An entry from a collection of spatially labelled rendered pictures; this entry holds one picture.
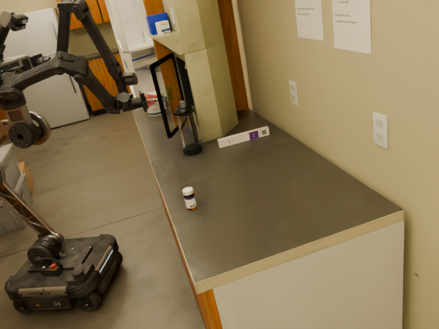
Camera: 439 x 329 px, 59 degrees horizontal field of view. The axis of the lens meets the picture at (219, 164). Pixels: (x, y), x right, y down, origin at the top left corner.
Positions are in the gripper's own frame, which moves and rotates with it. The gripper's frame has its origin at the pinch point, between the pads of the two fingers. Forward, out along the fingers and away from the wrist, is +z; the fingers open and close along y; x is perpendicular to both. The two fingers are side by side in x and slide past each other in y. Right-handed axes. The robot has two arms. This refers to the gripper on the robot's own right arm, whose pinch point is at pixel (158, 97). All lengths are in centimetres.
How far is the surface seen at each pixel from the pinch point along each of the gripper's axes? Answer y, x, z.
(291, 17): 30, -46, 60
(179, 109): -1.9, -27.9, 6.5
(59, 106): -83, 471, -124
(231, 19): 29, 21, 54
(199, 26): 32.1, -16.6, 26.4
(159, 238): -119, 53, -22
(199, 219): -26, -88, -3
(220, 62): 11.4, -8.2, 35.4
